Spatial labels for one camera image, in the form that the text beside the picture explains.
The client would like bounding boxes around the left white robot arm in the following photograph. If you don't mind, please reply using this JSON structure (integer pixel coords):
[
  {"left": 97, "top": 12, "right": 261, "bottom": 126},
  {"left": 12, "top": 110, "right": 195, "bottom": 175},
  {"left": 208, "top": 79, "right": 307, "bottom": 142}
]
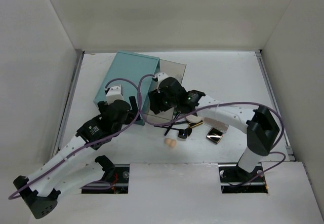
[{"left": 13, "top": 96, "right": 139, "bottom": 219}]

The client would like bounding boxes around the clear acrylic box door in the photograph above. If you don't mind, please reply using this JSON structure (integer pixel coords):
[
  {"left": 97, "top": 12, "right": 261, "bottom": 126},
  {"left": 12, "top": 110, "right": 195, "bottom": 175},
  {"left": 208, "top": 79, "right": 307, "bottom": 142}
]
[{"left": 140, "top": 59, "right": 186, "bottom": 124}]

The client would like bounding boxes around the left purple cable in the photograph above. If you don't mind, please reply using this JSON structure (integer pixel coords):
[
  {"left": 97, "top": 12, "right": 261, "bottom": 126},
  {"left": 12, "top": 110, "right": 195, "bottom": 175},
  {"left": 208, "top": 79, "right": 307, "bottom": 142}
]
[{"left": 8, "top": 78, "right": 142, "bottom": 201}]

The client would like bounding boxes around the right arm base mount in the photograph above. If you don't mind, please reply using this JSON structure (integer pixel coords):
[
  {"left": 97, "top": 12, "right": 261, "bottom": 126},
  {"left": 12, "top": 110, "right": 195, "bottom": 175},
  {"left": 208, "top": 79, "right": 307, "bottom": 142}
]
[{"left": 218, "top": 164, "right": 268, "bottom": 194}]

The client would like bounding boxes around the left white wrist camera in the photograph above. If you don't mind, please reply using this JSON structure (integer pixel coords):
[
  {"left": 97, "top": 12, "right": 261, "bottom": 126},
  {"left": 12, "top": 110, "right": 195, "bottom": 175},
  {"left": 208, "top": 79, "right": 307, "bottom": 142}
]
[{"left": 105, "top": 85, "right": 124, "bottom": 105}]

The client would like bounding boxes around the teal makeup organizer box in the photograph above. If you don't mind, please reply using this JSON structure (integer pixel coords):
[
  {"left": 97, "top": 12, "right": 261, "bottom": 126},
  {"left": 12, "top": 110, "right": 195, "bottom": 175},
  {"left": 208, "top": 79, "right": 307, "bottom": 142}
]
[{"left": 93, "top": 50, "right": 160, "bottom": 113}]

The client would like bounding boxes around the black fan brush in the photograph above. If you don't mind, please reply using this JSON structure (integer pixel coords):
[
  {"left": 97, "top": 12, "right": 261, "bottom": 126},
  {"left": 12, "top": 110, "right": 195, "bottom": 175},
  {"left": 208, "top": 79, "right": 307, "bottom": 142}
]
[{"left": 155, "top": 126, "right": 192, "bottom": 137}]

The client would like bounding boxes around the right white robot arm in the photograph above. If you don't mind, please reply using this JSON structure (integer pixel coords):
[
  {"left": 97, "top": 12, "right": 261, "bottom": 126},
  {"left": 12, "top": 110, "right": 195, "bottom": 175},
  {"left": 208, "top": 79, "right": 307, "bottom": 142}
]
[{"left": 148, "top": 72, "right": 279, "bottom": 181}]

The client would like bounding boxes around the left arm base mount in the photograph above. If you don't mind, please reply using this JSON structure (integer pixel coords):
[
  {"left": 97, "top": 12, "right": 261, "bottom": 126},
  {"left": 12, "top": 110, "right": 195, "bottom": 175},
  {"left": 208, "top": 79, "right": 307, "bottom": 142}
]
[{"left": 81, "top": 165, "right": 130, "bottom": 195}]

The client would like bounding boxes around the gold black mirror compact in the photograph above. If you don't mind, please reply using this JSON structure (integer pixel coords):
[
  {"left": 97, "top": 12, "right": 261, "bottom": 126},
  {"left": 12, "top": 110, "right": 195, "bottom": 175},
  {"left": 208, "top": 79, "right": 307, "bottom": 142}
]
[{"left": 206, "top": 128, "right": 223, "bottom": 144}]

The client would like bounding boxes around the white round powder puff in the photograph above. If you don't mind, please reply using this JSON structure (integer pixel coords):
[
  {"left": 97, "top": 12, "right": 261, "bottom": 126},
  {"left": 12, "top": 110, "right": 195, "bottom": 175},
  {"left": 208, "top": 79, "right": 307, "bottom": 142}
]
[{"left": 186, "top": 115, "right": 203, "bottom": 124}]

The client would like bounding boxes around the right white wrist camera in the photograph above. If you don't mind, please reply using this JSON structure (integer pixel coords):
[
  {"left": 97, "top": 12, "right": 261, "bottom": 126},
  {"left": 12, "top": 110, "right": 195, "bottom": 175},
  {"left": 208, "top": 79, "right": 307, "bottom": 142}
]
[{"left": 152, "top": 72, "right": 169, "bottom": 88}]

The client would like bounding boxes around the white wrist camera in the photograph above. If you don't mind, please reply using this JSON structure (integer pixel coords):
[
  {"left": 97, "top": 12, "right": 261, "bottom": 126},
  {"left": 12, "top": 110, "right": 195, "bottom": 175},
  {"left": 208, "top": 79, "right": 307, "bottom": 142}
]
[
  {"left": 105, "top": 85, "right": 124, "bottom": 105},
  {"left": 152, "top": 72, "right": 169, "bottom": 88}
]

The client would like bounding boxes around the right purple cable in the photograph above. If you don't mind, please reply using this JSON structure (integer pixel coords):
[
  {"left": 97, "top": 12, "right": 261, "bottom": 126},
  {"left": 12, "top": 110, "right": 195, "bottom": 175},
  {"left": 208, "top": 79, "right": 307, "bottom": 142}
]
[{"left": 138, "top": 74, "right": 285, "bottom": 186}]

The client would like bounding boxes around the purple cable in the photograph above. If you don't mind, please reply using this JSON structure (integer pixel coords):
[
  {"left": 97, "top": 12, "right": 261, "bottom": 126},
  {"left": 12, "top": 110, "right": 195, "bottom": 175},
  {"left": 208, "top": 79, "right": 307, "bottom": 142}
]
[
  {"left": 8, "top": 78, "right": 142, "bottom": 201},
  {"left": 138, "top": 74, "right": 285, "bottom": 186}
]

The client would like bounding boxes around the peach makeup sponge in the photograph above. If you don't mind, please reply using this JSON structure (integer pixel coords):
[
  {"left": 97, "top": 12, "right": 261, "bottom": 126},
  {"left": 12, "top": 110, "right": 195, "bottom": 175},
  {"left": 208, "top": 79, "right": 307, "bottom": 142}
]
[{"left": 164, "top": 138, "right": 177, "bottom": 148}]

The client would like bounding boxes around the black kabuki brush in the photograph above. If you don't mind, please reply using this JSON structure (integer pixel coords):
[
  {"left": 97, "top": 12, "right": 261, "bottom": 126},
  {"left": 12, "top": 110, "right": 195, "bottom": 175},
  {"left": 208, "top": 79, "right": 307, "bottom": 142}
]
[{"left": 164, "top": 110, "right": 188, "bottom": 136}]

